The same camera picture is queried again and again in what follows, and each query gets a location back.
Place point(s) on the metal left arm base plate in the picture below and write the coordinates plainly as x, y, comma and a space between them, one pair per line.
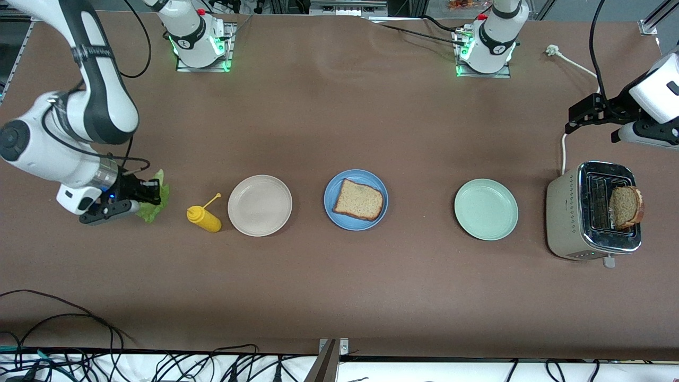
485, 76

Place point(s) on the aluminium table edge bracket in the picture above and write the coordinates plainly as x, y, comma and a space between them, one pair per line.
326, 366

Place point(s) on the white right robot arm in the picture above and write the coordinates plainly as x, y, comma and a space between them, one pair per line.
106, 106

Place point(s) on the silver metal frame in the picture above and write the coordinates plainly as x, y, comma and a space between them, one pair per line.
347, 8

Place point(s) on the blue round plate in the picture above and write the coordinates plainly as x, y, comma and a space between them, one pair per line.
342, 223

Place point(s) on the orange snack packet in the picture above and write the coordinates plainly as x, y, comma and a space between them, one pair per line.
461, 4

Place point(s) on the mint green round plate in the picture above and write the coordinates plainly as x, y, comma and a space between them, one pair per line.
486, 209

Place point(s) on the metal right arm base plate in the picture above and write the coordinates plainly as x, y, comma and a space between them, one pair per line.
231, 50

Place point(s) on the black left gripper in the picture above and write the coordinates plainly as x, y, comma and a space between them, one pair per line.
611, 106

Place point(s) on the green lettuce leaf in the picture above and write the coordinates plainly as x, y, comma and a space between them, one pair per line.
165, 191

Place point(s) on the brown table cover sheet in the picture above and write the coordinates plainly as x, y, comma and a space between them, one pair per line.
424, 297

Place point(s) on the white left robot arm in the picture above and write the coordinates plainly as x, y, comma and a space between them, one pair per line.
496, 40

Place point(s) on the beige chrome toaster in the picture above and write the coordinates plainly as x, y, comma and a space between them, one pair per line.
565, 212

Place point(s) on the brown bread slice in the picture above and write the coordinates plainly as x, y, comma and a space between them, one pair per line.
358, 200
626, 207

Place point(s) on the beige round plate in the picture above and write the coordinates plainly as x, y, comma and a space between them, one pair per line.
260, 206

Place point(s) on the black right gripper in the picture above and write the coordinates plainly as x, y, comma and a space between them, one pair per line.
128, 187

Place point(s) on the yellow mustard squeeze bottle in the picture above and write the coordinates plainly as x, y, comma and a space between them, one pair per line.
207, 220

